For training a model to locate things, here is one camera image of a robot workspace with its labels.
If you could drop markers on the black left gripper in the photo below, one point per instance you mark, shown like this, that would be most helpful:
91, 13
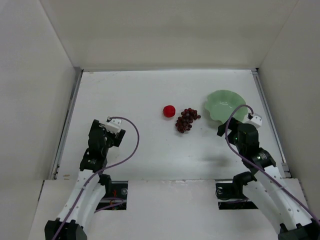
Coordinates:
97, 128

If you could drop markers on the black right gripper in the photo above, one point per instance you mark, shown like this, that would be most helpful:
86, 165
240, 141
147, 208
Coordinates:
231, 128

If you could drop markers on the dark red fake grapes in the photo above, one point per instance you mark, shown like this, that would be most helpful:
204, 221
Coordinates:
185, 120

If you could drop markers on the red fake apple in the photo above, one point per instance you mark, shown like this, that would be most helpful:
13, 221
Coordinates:
169, 111

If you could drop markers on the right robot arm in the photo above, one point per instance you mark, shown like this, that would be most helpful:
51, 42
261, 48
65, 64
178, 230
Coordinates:
264, 186

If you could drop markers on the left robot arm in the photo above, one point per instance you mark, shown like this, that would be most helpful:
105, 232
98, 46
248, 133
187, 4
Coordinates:
91, 184

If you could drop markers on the green scalloped fruit bowl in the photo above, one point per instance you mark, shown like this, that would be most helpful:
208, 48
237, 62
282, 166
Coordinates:
221, 103

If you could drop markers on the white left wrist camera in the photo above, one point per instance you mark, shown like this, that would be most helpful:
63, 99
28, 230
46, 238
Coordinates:
113, 125

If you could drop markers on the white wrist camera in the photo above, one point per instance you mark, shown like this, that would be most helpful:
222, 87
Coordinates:
113, 125
255, 120

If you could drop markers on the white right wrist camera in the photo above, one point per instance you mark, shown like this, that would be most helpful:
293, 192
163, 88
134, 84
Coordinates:
255, 120

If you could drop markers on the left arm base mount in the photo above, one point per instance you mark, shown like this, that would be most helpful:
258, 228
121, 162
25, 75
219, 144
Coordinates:
116, 197

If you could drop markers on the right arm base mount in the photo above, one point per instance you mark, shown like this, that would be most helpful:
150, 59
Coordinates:
229, 198

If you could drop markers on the left aluminium table rail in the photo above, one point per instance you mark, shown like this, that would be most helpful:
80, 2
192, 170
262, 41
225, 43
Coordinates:
66, 124

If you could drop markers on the aluminium table rail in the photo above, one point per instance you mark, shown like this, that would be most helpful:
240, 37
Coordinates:
285, 171
66, 124

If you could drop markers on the right aluminium table rail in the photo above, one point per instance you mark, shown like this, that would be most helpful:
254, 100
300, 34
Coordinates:
285, 171

